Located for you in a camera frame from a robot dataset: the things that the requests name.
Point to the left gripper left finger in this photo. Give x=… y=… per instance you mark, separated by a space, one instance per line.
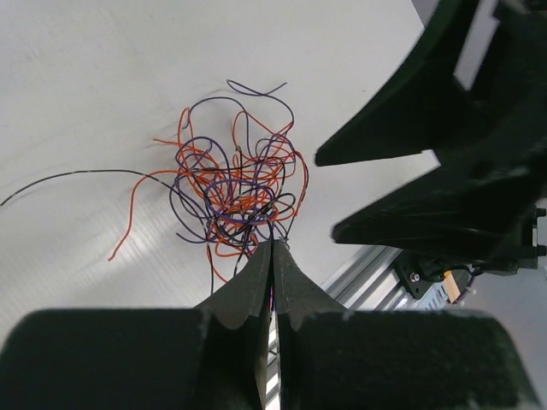
x=211 y=356

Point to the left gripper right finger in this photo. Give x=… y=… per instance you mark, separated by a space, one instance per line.
x=331 y=357

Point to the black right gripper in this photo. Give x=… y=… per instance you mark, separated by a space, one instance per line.
x=482 y=207

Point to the aluminium mounting rail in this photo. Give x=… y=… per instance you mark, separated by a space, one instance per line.
x=368 y=281

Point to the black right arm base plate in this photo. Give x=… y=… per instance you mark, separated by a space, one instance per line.
x=420 y=273

